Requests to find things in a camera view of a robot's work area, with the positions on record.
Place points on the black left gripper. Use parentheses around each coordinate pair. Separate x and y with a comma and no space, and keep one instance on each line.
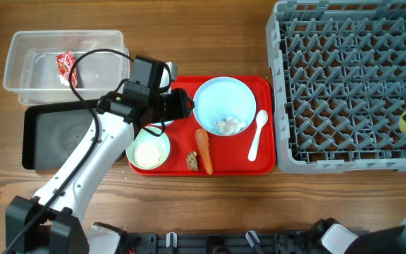
(181,109)

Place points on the light blue plate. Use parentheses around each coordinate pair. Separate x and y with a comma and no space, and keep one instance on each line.
(221,97)

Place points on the green bowl with rice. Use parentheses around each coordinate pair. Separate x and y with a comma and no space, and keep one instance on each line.
(149,150)

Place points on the white tissue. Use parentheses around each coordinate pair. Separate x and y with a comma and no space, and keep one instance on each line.
(229,126)

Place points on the white plastic spoon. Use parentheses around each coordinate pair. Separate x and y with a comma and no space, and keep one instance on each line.
(261,120)

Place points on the red snack wrapper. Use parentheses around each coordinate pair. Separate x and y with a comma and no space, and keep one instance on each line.
(64,63)

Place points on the light blue small bowl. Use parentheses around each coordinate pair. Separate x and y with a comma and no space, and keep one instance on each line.
(160,124)

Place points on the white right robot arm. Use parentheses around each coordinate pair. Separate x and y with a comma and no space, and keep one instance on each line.
(335,238)

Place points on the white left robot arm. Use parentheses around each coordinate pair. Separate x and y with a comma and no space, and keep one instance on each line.
(51,221)

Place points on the grey dishwasher rack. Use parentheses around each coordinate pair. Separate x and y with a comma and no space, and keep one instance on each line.
(339,85)

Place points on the orange carrot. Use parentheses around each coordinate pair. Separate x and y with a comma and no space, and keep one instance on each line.
(202,140)

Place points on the brown shiitake mushroom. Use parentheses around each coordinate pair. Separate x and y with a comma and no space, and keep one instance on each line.
(191,161)

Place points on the red serving tray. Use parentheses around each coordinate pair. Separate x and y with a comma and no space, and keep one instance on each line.
(228,154)

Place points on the black tray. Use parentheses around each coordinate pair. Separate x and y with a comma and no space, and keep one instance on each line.
(52,132)

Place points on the clear plastic bin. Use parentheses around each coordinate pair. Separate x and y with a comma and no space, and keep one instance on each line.
(32,73)

